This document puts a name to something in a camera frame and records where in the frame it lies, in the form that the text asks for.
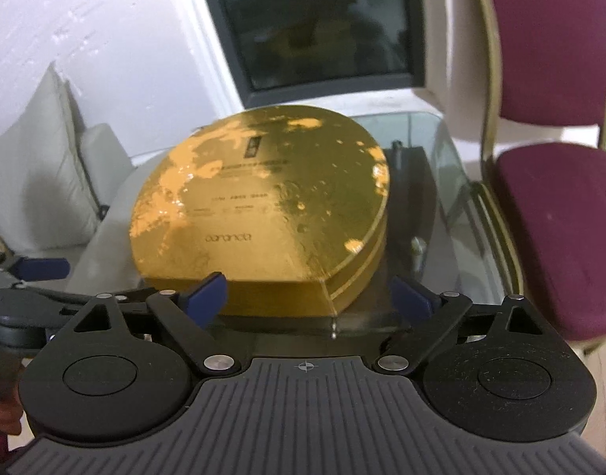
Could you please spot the gold round gift box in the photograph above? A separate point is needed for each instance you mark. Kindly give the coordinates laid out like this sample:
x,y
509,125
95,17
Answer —
x,y
345,287

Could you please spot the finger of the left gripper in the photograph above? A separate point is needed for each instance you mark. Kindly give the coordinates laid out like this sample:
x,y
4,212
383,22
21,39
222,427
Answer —
x,y
39,268

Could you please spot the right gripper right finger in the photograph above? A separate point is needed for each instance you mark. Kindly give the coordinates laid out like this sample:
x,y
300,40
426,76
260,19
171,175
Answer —
x,y
499,371

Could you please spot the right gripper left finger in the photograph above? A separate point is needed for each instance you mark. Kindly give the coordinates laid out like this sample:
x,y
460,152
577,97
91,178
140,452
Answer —
x,y
98,382

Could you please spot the purple gold chair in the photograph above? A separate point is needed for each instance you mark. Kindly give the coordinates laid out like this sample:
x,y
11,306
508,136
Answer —
x,y
543,155

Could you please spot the small grey cushion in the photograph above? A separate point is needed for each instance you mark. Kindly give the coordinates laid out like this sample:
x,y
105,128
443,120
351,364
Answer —
x,y
105,161

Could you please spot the gold round box lid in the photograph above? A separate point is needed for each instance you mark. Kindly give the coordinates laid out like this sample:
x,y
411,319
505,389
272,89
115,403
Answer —
x,y
277,199

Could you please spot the dark framed window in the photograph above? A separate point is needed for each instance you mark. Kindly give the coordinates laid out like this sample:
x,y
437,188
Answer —
x,y
280,51

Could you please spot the large grey cushion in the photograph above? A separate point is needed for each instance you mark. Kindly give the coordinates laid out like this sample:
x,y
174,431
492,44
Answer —
x,y
46,201

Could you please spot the glass side table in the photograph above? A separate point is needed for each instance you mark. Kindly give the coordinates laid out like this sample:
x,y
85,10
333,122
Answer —
x,y
436,234

